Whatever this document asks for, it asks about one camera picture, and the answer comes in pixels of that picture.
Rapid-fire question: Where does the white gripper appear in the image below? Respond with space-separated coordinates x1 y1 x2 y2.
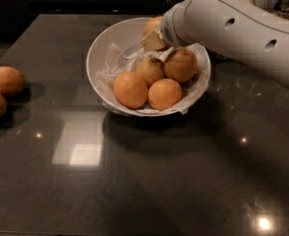
142 2 193 51

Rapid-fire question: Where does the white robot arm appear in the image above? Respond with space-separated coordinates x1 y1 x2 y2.
142 0 289 89

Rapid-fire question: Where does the white bowl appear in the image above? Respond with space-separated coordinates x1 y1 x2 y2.
86 17 212 118

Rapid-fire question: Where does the white paper liner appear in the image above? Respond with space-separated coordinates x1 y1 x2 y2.
95 43 210 117

